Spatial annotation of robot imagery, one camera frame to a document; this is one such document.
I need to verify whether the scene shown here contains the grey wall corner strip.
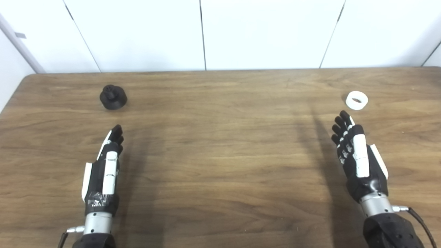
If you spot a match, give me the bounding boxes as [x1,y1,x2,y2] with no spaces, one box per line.
[0,13,46,74]

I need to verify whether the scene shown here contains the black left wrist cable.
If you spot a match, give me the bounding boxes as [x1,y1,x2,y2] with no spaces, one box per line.
[58,226,85,248]

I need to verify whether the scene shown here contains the round black part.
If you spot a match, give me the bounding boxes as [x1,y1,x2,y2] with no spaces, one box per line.
[100,84,128,110]

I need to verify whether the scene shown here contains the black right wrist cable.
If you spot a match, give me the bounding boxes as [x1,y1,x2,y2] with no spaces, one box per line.
[392,206,437,248]

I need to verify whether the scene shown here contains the white and black right hand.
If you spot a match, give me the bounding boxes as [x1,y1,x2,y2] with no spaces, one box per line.
[331,110,389,203]

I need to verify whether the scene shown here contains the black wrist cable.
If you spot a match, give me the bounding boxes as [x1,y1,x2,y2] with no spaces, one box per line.
[58,226,85,248]
[392,206,437,248]

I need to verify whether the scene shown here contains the white and black left hand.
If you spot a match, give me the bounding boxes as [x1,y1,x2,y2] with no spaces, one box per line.
[82,125,124,216]

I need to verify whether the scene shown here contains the white ring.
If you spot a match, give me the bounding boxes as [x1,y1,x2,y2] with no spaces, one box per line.
[346,91,369,111]

